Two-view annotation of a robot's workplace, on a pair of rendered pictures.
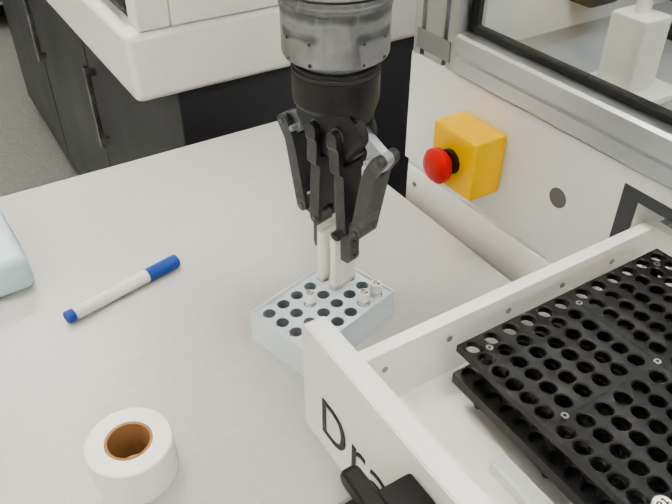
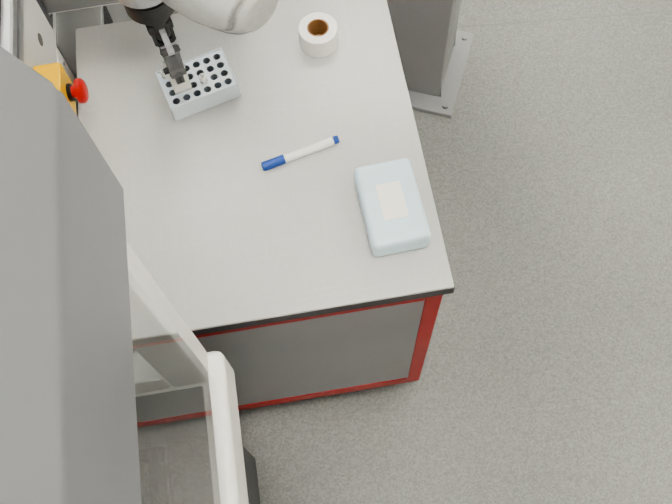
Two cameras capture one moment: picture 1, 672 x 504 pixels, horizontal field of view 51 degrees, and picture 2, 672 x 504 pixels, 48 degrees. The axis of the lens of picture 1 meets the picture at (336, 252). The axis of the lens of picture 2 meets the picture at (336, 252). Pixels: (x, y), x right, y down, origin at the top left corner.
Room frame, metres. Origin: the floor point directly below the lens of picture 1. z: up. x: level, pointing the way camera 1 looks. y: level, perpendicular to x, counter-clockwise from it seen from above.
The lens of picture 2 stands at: (1.15, 0.57, 1.88)
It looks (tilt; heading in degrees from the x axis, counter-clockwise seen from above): 67 degrees down; 207
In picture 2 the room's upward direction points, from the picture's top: 5 degrees counter-clockwise
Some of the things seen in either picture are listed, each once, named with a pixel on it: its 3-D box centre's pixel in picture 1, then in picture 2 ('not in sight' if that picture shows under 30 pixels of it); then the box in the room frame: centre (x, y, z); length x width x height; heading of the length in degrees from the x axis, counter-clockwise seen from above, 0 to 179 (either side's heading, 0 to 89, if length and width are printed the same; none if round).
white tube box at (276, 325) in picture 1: (323, 314); (198, 84); (0.53, 0.01, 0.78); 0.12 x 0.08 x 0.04; 137
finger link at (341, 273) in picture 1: (342, 256); not in sight; (0.55, -0.01, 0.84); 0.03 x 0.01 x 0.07; 136
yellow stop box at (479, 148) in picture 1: (464, 156); (56, 94); (0.69, -0.14, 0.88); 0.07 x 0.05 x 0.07; 32
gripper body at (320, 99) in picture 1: (335, 108); (153, 9); (0.56, 0.00, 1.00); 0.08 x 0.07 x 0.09; 46
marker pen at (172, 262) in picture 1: (124, 287); (300, 152); (0.59, 0.23, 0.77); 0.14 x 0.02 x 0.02; 135
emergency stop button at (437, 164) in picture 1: (441, 164); (77, 91); (0.67, -0.11, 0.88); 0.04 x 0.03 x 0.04; 32
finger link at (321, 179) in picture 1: (324, 169); (167, 46); (0.57, 0.01, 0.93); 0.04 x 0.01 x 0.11; 136
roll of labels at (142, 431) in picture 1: (132, 455); (318, 34); (0.36, 0.17, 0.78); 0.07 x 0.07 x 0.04
